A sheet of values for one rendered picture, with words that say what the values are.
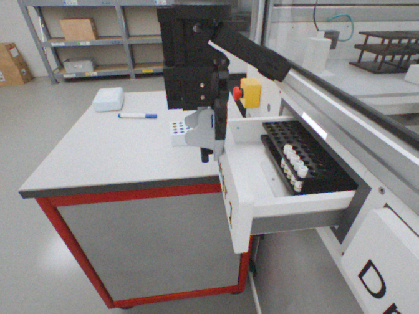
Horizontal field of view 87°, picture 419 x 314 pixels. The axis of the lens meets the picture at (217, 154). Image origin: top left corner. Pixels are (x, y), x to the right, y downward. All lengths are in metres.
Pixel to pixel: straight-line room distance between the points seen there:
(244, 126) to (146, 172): 0.26
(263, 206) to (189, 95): 0.17
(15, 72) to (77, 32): 1.16
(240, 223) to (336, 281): 0.23
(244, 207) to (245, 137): 0.28
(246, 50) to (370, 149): 0.19
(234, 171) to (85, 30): 4.01
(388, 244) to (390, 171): 0.07
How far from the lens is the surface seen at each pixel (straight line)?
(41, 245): 1.63
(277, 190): 0.39
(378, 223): 0.29
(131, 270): 0.91
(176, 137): 0.64
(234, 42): 0.30
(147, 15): 4.50
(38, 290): 1.47
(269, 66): 0.32
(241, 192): 0.26
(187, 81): 0.29
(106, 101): 0.93
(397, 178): 0.29
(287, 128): 0.46
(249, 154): 0.48
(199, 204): 0.63
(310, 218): 0.35
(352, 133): 0.34
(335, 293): 0.48
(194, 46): 0.30
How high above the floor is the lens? 1.11
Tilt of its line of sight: 35 degrees down
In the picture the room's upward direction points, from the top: straight up
